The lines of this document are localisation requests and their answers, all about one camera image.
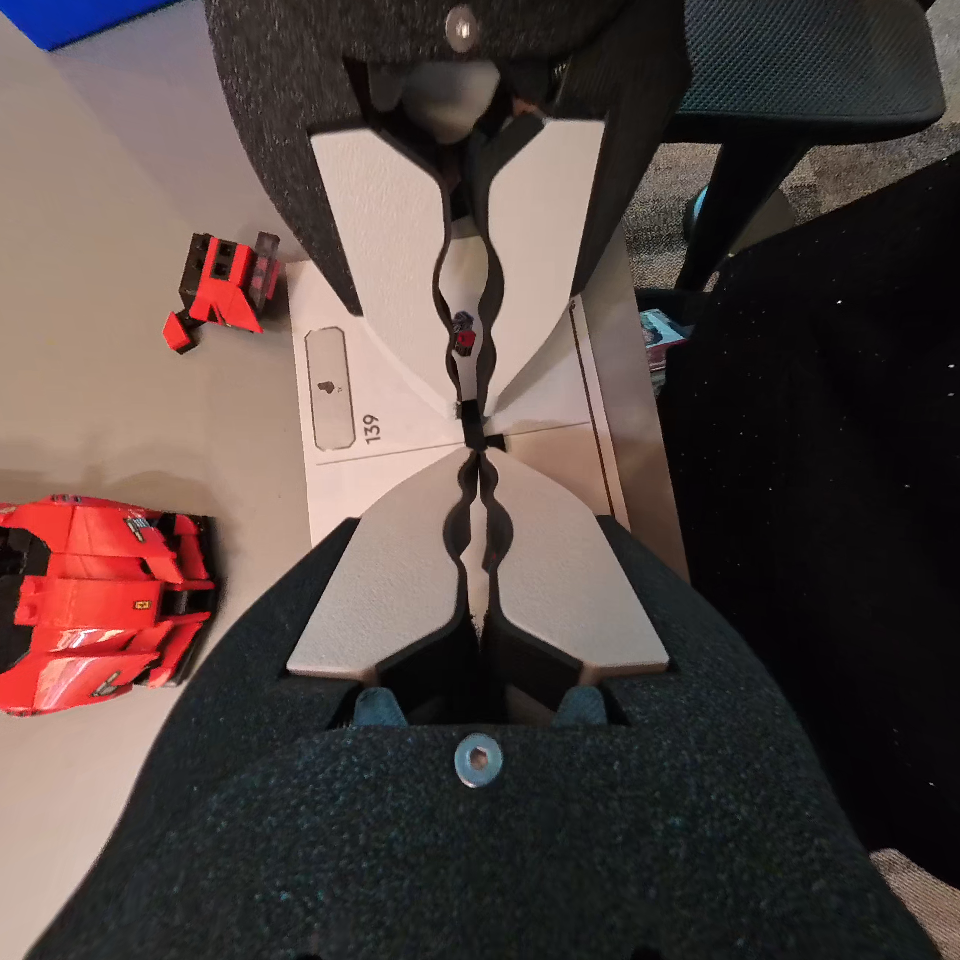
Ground blue plastic bin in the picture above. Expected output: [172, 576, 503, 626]
[27, 0, 192, 55]

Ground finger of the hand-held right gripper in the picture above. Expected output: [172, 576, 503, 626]
[308, 123, 469, 414]
[474, 117, 610, 414]

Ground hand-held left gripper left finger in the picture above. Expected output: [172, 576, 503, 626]
[285, 450, 481, 699]

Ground black lego bar piece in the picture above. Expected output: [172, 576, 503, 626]
[456, 396, 492, 451]

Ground lego instruction booklet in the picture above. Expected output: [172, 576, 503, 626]
[288, 252, 633, 552]

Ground red black green lego assembly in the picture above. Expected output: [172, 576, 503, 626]
[161, 231, 288, 357]

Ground red lego car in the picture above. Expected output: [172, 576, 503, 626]
[0, 494, 220, 720]

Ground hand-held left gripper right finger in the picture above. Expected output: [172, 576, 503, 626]
[480, 450, 675, 699]

